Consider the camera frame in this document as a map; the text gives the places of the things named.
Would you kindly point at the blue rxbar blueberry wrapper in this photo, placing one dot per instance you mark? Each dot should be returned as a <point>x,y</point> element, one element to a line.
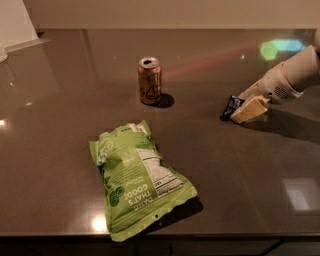
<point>233,104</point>

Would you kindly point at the green rice chip bag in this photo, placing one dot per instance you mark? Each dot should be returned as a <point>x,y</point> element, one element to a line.
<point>139,187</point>

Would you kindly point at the white object at left edge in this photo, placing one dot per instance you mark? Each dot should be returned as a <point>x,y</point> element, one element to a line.
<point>3,55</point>

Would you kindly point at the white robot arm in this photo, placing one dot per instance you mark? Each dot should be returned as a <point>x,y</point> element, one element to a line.
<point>303,69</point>

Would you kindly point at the orange soda can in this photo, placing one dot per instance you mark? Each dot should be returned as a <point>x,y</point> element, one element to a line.
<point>150,80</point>

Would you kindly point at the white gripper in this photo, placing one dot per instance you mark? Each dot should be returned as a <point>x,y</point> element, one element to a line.
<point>271,84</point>

